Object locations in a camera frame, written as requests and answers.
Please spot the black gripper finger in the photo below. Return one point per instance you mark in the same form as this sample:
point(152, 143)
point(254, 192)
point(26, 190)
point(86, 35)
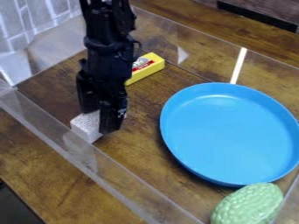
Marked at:
point(113, 112)

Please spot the white speckled block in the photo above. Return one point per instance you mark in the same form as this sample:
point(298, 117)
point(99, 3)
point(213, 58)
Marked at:
point(85, 125)

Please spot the clear acrylic enclosure wall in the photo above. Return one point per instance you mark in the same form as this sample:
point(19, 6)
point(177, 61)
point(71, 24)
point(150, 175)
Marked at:
point(125, 179)

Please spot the black bar on table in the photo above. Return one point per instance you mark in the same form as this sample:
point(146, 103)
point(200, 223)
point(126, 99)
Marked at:
point(258, 16)

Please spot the green bumpy toy vegetable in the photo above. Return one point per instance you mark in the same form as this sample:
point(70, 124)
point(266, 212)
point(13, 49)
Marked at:
point(252, 205)

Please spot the yellow toy block with label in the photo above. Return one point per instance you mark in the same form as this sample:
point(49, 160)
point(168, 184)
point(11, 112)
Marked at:
point(148, 65)

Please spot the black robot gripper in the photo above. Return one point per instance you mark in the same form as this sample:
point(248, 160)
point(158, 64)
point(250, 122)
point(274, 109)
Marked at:
point(110, 21)

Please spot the blue round tray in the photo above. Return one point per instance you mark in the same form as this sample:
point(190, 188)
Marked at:
point(232, 134)

